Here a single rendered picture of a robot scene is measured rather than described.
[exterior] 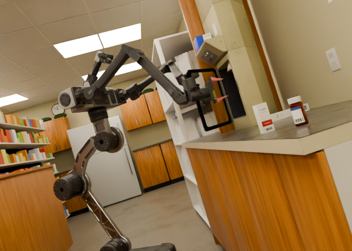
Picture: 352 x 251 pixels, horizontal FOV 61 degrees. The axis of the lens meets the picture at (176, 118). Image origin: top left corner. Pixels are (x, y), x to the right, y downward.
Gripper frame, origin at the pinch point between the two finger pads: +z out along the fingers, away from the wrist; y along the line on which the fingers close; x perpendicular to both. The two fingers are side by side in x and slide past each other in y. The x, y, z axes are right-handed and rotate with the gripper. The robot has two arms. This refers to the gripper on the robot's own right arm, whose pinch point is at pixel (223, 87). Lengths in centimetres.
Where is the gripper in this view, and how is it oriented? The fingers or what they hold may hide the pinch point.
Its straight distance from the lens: 166.4
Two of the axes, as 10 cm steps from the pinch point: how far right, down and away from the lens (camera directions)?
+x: -1.1, 0.8, 9.9
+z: 9.5, -2.7, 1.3
